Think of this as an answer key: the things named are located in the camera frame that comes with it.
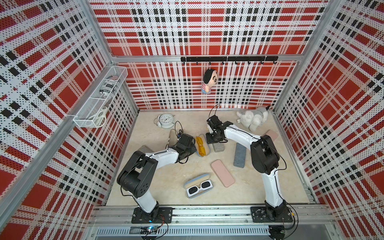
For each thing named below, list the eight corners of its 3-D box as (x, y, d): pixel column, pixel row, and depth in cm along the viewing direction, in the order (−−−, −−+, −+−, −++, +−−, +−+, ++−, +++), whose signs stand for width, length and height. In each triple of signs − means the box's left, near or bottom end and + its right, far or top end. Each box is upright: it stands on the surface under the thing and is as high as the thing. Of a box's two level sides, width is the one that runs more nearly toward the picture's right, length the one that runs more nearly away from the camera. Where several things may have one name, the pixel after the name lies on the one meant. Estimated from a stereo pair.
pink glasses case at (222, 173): (226, 190, 84) (227, 189, 82) (209, 164, 94) (209, 162, 92) (236, 183, 86) (237, 182, 84) (218, 158, 96) (218, 157, 94)
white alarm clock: (153, 129, 111) (152, 125, 108) (157, 117, 119) (155, 113, 116) (173, 129, 111) (172, 125, 108) (175, 117, 119) (174, 113, 116)
